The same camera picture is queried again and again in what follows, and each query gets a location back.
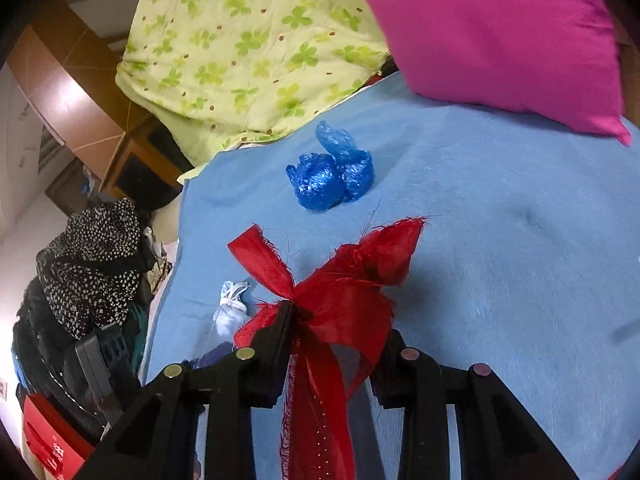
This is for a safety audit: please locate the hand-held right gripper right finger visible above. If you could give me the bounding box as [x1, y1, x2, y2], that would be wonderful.
[371, 329, 581, 480]

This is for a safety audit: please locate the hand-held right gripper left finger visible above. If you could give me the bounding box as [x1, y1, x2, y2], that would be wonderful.
[75, 300, 297, 480]

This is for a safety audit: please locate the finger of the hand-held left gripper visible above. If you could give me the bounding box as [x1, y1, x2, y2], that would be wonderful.
[74, 331, 126, 428]

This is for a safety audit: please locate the red ribbon bow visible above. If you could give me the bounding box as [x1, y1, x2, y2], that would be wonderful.
[227, 216, 428, 480]

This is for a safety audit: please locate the black zip jacket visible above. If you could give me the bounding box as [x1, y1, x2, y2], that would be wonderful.
[11, 275, 151, 446]

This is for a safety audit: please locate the teal garment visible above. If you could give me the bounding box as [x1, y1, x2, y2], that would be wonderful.
[127, 305, 151, 377]

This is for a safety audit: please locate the red box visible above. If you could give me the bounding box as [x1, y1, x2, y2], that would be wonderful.
[20, 392, 96, 476]

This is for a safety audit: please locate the pale pink towel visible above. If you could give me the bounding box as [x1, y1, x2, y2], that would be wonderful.
[147, 240, 182, 322]

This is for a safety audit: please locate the black floral garment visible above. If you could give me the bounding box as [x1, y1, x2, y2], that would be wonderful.
[36, 197, 156, 341]

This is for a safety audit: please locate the blue knit blanket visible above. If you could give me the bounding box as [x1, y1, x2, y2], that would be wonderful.
[137, 70, 640, 480]

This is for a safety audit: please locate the beige bed sheet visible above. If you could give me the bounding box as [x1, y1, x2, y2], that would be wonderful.
[154, 199, 184, 247]

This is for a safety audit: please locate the blue plastic bag wad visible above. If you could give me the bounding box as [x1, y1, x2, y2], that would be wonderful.
[285, 121, 376, 212]

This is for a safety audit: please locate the magenta pillow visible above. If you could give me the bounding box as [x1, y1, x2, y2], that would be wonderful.
[347, 0, 633, 147]

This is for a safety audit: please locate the wooden furniture frame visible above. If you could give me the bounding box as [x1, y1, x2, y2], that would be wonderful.
[7, 0, 186, 206]

